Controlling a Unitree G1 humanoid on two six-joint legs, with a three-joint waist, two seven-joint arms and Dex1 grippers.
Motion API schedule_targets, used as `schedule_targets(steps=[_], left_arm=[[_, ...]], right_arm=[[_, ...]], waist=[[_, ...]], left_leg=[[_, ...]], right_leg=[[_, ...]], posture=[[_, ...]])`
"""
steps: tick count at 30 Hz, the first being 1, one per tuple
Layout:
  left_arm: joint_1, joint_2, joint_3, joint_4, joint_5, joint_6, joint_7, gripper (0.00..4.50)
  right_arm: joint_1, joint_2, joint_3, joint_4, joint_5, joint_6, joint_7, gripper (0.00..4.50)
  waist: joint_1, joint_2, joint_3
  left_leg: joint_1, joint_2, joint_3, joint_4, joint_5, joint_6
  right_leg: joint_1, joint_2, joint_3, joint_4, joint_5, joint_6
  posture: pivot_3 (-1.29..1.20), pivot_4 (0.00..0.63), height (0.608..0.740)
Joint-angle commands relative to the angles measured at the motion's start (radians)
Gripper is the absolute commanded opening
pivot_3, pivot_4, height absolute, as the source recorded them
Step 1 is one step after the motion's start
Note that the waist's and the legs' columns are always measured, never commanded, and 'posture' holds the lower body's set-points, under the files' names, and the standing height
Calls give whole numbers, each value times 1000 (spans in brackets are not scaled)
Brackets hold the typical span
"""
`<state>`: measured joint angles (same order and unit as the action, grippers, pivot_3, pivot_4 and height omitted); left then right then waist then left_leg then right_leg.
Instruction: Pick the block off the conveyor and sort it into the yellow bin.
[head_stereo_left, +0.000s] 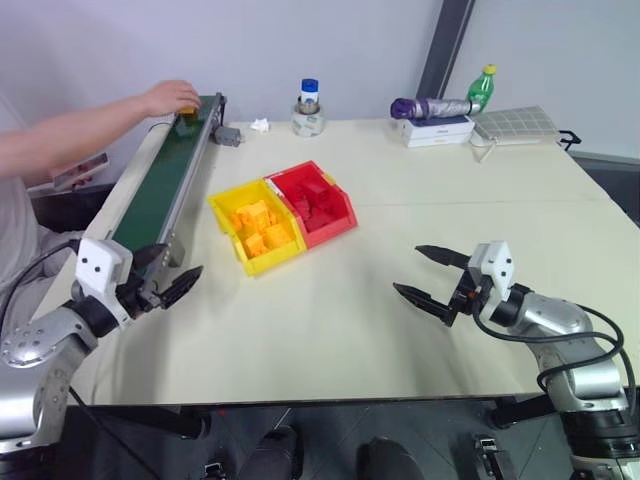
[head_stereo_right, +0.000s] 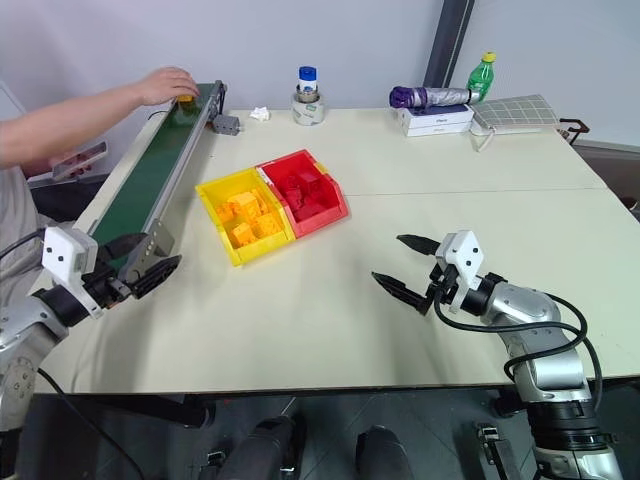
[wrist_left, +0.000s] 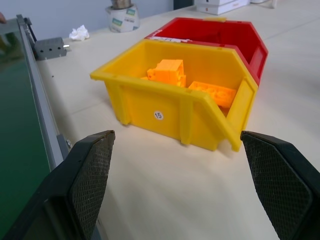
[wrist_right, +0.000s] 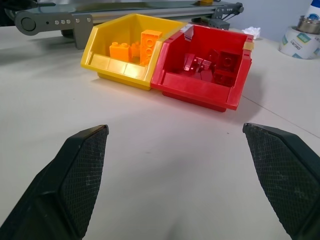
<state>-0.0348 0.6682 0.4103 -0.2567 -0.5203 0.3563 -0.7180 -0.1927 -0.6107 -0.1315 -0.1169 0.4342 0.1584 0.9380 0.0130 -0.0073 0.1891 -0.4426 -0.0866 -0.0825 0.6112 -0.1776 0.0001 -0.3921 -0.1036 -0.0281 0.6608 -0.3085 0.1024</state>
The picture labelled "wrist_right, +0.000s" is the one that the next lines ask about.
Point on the small red building block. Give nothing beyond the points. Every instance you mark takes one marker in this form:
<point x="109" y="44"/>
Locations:
<point x="191" y="65"/>

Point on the yellow-brown blurry box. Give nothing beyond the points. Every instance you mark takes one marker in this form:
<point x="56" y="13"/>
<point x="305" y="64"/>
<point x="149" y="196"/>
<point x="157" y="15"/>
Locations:
<point x="205" y="2"/>

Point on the small orange building block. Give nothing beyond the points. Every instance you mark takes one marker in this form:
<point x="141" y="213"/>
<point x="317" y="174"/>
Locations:
<point x="135" y="50"/>

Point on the grey conveyor belt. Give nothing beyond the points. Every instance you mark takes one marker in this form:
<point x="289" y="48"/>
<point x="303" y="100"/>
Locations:
<point x="75" y="17"/>

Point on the white blue bottle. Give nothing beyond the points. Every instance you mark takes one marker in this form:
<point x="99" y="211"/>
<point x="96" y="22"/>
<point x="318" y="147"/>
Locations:
<point x="313" y="10"/>

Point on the tall orange building block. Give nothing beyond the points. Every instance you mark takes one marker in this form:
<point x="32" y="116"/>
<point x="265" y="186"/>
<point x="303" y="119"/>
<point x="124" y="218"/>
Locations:
<point x="148" y="46"/>

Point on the white crumpled tissue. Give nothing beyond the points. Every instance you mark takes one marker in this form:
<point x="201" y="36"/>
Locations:
<point x="252" y="31"/>

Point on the yellow plastic storage bin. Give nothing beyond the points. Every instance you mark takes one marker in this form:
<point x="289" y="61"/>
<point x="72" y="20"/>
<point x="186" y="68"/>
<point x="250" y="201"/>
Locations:
<point x="120" y="67"/>

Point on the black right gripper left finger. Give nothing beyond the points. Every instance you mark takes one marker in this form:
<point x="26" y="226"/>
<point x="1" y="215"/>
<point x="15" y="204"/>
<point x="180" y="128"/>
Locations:
<point x="75" y="185"/>

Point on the red plastic storage bin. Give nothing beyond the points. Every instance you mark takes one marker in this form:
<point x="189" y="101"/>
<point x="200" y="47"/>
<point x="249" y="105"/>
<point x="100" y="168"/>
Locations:
<point x="200" y="87"/>

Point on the low orange building block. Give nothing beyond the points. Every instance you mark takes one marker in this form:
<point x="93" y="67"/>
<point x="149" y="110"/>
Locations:
<point x="120" y="52"/>

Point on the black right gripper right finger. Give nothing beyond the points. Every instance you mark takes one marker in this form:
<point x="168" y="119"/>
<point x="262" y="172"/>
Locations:
<point x="285" y="180"/>

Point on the white tape roll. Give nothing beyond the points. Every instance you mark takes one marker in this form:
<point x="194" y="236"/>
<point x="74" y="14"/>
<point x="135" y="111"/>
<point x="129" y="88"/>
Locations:
<point x="298" y="45"/>

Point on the silver metal tin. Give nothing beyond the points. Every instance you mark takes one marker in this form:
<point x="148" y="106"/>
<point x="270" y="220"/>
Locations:
<point x="308" y="25"/>

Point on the large red building block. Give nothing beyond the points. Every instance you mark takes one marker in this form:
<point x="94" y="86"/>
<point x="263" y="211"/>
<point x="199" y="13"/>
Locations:
<point x="228" y="62"/>

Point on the flat red building block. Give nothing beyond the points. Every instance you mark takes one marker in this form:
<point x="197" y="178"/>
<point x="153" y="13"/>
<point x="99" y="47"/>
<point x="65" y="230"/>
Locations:
<point x="222" y="78"/>

